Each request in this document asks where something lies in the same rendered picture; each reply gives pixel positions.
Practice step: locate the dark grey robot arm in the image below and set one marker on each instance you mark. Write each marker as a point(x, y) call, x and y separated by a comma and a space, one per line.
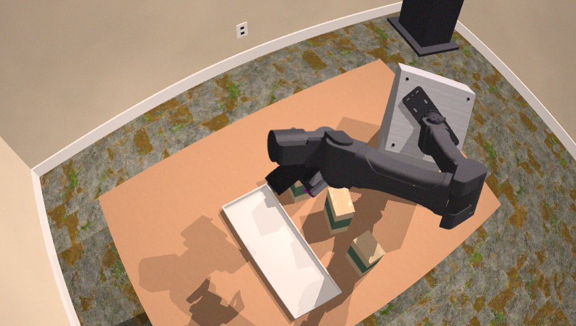
point(348, 162)

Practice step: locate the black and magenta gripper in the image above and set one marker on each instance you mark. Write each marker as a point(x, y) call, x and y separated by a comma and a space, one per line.
point(315, 185)

